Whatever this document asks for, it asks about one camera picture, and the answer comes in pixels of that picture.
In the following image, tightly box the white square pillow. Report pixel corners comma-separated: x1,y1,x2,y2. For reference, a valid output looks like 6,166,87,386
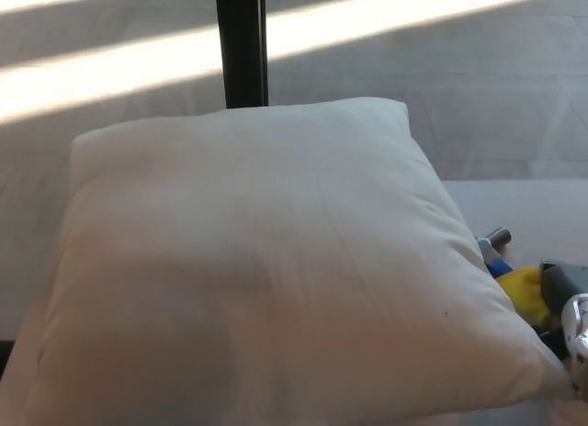
7,98,578,426

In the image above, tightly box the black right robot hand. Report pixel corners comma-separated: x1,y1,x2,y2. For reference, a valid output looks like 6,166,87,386
537,258,588,367

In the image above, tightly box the blue hammer with yellow wrap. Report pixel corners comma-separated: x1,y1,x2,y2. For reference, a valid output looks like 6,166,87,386
474,227,558,331

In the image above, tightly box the black vertical post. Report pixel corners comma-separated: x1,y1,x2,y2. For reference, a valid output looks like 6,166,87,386
214,0,270,108

